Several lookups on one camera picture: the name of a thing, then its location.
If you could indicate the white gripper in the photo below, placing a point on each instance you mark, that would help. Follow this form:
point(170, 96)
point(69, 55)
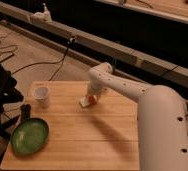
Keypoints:
point(93, 92)

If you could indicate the red pepper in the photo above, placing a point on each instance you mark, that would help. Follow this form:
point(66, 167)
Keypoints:
point(93, 99)

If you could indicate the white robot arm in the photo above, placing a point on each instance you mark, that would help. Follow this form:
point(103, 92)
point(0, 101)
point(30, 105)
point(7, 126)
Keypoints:
point(162, 131)

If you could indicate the dark small cup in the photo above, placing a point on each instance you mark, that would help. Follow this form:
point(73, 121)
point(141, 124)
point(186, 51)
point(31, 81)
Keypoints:
point(25, 112)

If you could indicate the white rectangular block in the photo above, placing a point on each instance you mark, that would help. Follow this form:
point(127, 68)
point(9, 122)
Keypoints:
point(85, 102)

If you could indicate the green plate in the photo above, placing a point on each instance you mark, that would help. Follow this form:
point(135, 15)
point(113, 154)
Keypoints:
point(29, 137)

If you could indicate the long wooden rail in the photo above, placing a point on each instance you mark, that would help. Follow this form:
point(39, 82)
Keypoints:
point(146, 45)

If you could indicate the white object on rail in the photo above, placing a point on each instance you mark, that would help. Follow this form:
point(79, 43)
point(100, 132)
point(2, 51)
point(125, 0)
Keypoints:
point(45, 15)

